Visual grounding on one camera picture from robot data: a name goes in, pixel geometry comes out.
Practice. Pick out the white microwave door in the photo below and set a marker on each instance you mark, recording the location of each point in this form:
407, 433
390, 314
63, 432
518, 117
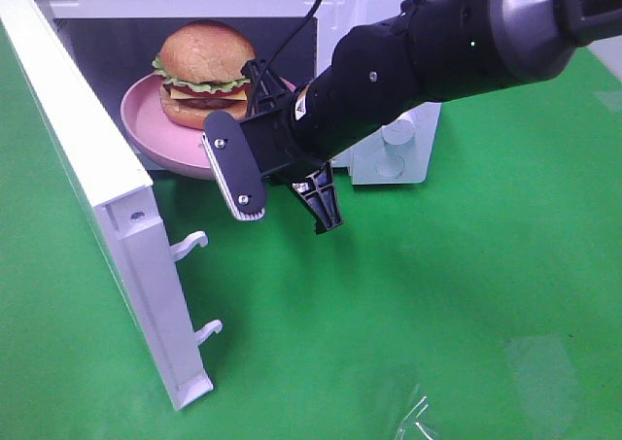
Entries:
117, 194

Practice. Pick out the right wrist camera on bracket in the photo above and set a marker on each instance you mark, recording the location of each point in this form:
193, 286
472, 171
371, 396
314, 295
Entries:
234, 166

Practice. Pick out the white microwave oven body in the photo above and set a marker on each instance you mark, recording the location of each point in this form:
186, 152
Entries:
113, 43

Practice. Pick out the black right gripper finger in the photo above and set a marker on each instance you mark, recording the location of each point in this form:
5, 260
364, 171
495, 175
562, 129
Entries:
317, 194
267, 87

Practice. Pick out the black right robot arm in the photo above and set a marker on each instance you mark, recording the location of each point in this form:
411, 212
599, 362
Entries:
433, 51

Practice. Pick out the lower white microwave knob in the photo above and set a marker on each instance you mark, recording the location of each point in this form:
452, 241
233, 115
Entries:
400, 131

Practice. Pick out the round microwave door button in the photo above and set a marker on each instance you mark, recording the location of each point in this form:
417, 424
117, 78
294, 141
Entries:
390, 166

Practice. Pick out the pink round plate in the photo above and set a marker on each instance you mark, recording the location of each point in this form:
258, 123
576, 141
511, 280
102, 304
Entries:
169, 145

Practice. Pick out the burger with lettuce and cheese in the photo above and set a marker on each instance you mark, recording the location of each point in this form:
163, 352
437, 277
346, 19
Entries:
200, 66

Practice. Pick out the clear tape piece on table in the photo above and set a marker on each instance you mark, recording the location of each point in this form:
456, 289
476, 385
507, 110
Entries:
413, 426

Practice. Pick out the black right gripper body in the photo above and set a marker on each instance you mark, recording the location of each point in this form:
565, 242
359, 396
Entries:
269, 129

